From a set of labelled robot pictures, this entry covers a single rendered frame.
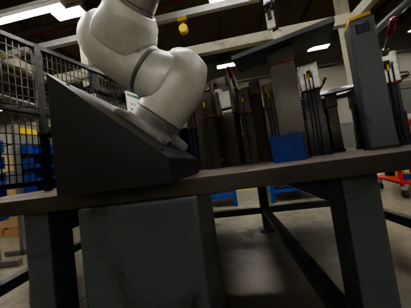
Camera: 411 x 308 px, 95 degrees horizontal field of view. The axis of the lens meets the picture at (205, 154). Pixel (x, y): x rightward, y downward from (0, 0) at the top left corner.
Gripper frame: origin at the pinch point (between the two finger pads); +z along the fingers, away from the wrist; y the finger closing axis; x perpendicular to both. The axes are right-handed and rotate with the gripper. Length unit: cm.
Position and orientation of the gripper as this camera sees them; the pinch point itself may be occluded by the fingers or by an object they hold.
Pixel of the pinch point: (274, 35)
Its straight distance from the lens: 96.6
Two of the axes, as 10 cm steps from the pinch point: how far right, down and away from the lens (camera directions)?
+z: 1.3, 9.9, -0.6
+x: -8.5, 1.4, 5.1
